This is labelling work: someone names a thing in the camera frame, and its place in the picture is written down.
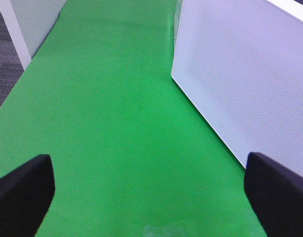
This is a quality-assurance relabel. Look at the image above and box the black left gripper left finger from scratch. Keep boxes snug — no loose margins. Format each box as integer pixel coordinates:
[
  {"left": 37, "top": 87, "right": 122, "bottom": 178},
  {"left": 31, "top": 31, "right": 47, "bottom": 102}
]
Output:
[{"left": 0, "top": 154, "right": 55, "bottom": 237}]

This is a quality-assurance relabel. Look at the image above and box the white partition panel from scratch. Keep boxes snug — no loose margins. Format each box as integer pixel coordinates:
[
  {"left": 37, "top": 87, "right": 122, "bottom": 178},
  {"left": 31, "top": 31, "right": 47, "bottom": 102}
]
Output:
[{"left": 0, "top": 0, "right": 67, "bottom": 70}]

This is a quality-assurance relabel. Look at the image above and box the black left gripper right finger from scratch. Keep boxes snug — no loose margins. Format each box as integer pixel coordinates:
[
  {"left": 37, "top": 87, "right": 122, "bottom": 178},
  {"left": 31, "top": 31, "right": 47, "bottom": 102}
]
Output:
[{"left": 244, "top": 152, "right": 303, "bottom": 237}]

